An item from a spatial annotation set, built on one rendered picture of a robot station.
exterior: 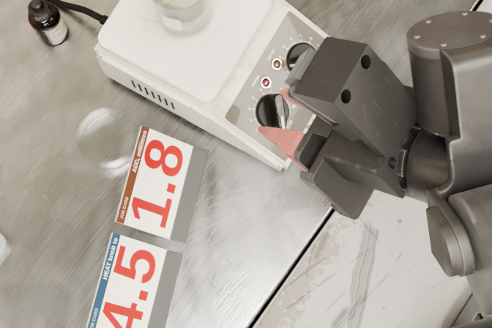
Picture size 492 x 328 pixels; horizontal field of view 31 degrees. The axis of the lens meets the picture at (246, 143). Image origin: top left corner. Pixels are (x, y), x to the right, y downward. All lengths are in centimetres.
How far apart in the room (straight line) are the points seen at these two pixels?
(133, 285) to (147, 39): 22
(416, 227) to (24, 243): 36
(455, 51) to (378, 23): 37
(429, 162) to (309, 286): 27
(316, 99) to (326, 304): 32
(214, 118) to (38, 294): 23
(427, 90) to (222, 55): 27
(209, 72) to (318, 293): 22
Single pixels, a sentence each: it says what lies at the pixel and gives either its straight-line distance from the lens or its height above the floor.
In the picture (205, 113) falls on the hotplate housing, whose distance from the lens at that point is 78.
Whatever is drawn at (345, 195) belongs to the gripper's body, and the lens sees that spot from 63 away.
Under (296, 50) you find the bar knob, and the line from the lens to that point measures 81.
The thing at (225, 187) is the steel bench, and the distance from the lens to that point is 83.
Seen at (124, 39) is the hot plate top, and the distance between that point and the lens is 79.
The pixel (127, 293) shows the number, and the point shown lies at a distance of 80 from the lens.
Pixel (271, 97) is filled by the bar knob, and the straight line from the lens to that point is 78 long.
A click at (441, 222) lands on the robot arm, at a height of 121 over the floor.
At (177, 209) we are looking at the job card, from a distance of 82.
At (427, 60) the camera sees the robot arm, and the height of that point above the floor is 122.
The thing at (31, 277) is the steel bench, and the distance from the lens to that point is 84.
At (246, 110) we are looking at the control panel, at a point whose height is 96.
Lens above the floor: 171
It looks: 75 degrees down
